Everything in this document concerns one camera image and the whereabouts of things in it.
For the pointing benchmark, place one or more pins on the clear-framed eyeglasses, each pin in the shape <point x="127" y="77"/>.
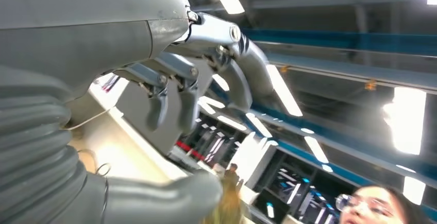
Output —
<point x="341" y="202"/>

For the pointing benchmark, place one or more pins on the person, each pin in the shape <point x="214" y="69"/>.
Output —
<point x="368" y="215"/>

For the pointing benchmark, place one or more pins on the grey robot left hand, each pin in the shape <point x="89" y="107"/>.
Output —
<point x="85" y="21"/>

